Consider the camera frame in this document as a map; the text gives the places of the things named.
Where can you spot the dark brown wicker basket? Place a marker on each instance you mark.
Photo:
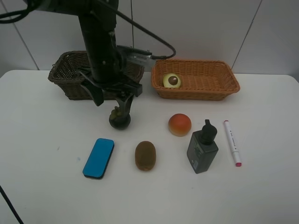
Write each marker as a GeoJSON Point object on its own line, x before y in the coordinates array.
{"type": "Point", "coordinates": [64, 73]}

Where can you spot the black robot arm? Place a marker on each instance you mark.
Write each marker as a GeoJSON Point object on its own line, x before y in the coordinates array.
{"type": "Point", "coordinates": [107, 63]}

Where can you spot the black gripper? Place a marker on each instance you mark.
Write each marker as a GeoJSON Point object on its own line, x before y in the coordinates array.
{"type": "Point", "coordinates": [121, 83]}

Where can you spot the orange peach fruit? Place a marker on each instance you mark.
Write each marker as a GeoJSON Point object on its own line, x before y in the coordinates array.
{"type": "Point", "coordinates": [179, 124]}

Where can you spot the brown kiwi fruit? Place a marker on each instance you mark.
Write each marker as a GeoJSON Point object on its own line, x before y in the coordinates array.
{"type": "Point", "coordinates": [145, 156]}

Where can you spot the white marker with pink caps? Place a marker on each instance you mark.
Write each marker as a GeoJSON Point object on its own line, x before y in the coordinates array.
{"type": "Point", "coordinates": [233, 147]}

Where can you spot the halved avocado with pit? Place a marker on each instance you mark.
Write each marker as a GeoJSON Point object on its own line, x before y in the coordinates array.
{"type": "Point", "coordinates": [171, 80]}

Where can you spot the black pump bottle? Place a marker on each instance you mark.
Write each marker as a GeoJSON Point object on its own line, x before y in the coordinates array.
{"type": "Point", "coordinates": [202, 148]}

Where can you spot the orange wicker basket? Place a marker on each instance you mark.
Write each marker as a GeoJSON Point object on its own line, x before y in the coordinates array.
{"type": "Point", "coordinates": [200, 79]}

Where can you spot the blue whiteboard eraser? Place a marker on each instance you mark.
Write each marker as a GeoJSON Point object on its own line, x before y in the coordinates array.
{"type": "Point", "coordinates": [98, 159]}

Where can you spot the dark purple mangosteen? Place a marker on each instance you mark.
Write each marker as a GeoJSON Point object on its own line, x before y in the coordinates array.
{"type": "Point", "coordinates": [118, 120]}

